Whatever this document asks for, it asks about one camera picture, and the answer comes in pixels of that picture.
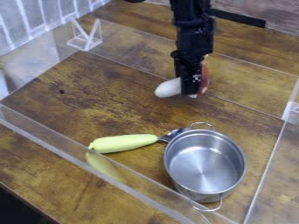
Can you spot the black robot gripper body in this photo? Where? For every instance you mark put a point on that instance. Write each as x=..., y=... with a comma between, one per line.
x=194, y=42

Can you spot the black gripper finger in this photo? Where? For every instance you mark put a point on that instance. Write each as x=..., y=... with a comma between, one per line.
x=176, y=66
x=191, y=78

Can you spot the red and white toy mushroom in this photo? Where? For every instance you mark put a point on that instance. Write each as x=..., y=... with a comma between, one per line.
x=171, y=87

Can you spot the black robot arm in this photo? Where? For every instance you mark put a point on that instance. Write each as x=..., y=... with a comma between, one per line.
x=190, y=11

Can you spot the silver steel pot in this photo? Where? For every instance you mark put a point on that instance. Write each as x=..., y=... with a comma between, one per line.
x=206, y=165

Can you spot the black strip on table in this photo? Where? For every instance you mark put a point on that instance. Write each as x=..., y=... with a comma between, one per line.
x=247, y=20

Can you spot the clear acrylic front barrier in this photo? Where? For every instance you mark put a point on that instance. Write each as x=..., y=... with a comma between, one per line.
x=80, y=187

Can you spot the clear acrylic triangular bracket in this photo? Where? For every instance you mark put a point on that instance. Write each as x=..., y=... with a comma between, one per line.
x=84, y=41

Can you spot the spoon with green handle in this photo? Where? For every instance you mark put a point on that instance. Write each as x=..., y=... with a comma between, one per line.
x=111, y=144

